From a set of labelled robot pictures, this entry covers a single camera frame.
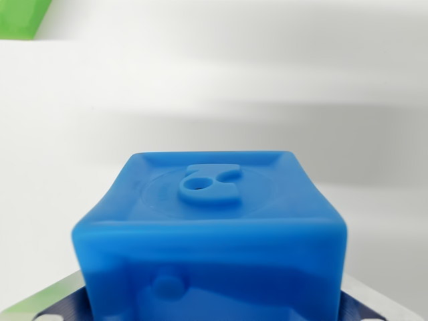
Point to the gripper left finger with black rubber pad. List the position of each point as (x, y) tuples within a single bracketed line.
[(63, 301)]

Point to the green soft cube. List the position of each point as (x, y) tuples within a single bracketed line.
[(20, 16)]

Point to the gripper right finger with black rubber pad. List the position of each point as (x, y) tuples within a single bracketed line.
[(361, 304)]

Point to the blue soft cube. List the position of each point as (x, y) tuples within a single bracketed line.
[(210, 240)]

